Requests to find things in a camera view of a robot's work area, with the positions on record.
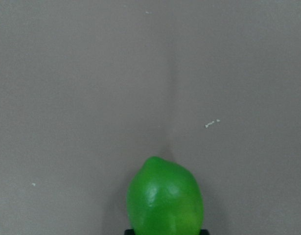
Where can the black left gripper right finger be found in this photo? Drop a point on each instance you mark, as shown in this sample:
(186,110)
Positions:
(204,232)

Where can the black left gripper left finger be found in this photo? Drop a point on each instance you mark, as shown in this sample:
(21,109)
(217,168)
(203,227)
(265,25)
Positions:
(129,232)

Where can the green lime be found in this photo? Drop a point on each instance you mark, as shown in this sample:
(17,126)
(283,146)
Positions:
(164,198)

